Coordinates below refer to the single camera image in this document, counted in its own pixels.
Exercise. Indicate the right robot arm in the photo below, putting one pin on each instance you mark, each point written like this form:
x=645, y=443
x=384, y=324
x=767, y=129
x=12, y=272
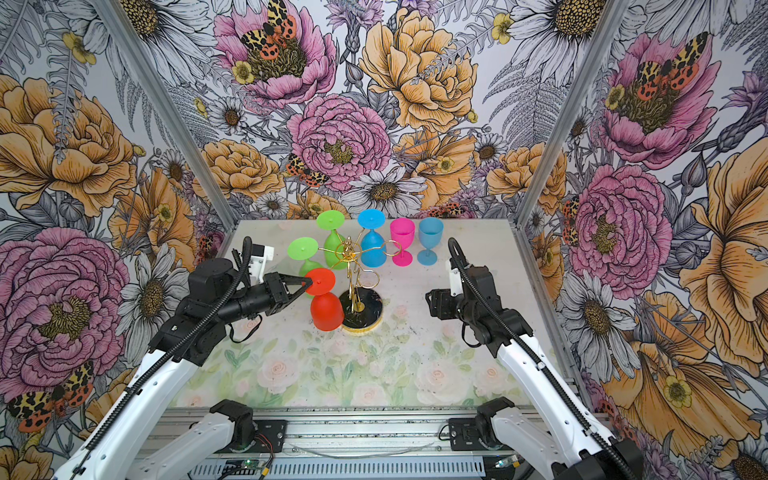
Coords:
x=569, y=442

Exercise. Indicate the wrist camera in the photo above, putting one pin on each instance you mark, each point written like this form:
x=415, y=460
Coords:
x=456, y=282
x=258, y=262

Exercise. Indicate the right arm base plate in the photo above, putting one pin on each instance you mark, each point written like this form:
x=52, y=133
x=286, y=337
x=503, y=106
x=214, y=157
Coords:
x=464, y=435

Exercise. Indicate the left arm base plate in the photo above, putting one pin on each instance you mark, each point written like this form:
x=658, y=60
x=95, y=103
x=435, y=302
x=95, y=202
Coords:
x=258, y=436

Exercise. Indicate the small green circuit board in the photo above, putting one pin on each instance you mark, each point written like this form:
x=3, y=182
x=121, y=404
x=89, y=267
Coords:
x=248, y=467

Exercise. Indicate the red wine glass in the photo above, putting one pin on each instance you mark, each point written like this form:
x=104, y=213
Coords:
x=325, y=308

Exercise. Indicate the front green wine glass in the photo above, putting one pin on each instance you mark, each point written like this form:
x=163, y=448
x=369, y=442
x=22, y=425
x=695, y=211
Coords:
x=303, y=250

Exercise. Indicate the back green wine glass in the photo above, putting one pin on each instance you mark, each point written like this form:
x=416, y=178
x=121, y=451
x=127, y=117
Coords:
x=330, y=221

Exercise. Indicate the aluminium corner post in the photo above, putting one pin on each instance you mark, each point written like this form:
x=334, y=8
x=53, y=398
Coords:
x=606, y=31
x=119, y=26

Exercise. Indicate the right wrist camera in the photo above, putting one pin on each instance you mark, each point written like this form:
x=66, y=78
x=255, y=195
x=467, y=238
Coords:
x=456, y=282

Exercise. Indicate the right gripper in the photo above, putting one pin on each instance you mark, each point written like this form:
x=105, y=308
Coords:
x=439, y=305

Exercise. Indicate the right aluminium corner post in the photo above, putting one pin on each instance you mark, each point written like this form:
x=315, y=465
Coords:
x=606, y=31

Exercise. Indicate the green wine glass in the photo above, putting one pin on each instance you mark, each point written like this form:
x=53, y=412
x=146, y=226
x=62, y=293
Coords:
x=303, y=250
x=330, y=221

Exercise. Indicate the pink wine glass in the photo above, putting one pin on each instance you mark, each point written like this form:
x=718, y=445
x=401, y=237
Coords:
x=402, y=232

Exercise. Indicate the gold wine glass rack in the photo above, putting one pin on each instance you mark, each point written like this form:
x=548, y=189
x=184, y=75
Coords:
x=363, y=306

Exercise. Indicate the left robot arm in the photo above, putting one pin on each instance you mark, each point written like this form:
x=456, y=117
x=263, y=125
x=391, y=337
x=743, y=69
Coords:
x=218, y=295

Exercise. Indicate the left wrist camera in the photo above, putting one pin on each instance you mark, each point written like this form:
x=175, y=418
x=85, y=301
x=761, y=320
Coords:
x=258, y=262

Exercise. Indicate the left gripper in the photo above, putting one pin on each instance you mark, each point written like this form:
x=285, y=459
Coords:
x=279, y=292

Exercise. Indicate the aluminium front rail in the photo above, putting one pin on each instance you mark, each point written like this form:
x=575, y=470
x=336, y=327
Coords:
x=326, y=443

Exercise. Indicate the light blue wine glass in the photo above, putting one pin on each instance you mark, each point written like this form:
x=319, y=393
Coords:
x=430, y=232

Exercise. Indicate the left aluminium corner post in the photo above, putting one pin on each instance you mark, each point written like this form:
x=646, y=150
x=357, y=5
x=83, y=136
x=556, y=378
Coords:
x=119, y=26

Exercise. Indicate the back blue wine glass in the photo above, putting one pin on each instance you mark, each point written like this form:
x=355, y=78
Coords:
x=372, y=243

